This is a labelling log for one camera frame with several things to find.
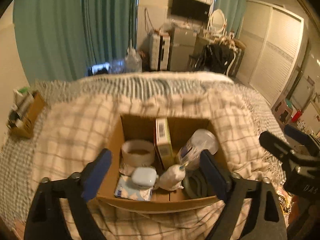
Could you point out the white sliding wardrobe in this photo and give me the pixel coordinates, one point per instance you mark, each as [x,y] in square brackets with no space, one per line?
[273,36]

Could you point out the white oval vanity mirror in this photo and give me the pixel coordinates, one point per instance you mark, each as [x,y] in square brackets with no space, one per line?
[216,22]

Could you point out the black wall television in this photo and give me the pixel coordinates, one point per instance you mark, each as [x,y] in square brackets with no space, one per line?
[191,9]

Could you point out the black jacket on chair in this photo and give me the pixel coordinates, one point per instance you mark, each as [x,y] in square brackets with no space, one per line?
[215,58]

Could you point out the blue white tissue pack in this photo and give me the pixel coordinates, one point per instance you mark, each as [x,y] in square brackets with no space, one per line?
[126,189]

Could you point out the brown medicine box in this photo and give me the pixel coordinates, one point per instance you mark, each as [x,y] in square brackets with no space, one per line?
[163,142]

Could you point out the green checked bed sheet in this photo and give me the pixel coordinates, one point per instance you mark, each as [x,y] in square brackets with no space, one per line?
[17,154]

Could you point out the beige plaid blanket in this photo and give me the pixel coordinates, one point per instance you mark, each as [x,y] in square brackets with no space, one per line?
[73,133]

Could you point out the teal curtain right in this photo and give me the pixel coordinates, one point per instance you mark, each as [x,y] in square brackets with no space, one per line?
[234,11]

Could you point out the small SF cardboard box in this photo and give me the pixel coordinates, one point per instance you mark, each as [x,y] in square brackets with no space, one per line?
[22,118]

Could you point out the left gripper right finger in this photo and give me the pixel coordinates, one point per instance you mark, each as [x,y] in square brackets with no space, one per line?
[265,219]

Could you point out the white sock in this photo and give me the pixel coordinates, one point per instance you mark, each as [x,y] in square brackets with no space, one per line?
[171,179]

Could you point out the teal curtain left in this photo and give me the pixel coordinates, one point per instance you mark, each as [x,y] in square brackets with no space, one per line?
[60,39]

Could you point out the white round paper tub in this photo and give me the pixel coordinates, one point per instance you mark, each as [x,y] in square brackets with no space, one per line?
[138,153]

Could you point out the white suitcase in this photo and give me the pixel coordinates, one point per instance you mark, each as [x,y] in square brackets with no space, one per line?
[159,51]

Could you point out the blue labelled cotton swab jar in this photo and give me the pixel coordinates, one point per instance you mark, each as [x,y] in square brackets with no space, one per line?
[189,154]

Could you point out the large clear water jug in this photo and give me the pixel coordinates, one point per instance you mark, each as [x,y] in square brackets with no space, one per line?
[133,61]

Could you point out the grey mini fridge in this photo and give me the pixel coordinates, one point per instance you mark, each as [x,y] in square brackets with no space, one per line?
[182,44]

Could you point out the brown wooden stool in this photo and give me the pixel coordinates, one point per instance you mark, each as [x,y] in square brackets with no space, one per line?
[282,111]

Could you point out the white earbud case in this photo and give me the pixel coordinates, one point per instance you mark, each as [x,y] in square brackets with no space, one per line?
[144,176]

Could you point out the teal curtain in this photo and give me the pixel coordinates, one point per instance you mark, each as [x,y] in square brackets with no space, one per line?
[60,39]
[234,11]

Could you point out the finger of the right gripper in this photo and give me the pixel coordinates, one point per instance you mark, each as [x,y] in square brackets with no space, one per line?
[278,148]
[310,142]

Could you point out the green belt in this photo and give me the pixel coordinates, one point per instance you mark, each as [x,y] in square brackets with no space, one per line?
[195,184]

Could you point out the red bottle on floor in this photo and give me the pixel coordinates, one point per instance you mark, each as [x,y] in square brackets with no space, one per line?
[296,116]

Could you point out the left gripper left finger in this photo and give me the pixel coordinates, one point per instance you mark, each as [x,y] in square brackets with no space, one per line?
[46,219]

